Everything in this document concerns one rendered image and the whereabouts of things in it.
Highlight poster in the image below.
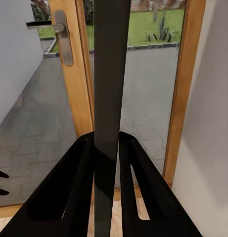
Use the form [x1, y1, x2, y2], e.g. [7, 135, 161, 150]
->
[93, 0, 131, 237]

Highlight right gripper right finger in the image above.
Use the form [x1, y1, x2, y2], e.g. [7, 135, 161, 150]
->
[119, 131, 203, 237]

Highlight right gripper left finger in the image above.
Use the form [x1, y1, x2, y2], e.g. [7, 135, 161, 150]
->
[0, 131, 94, 237]

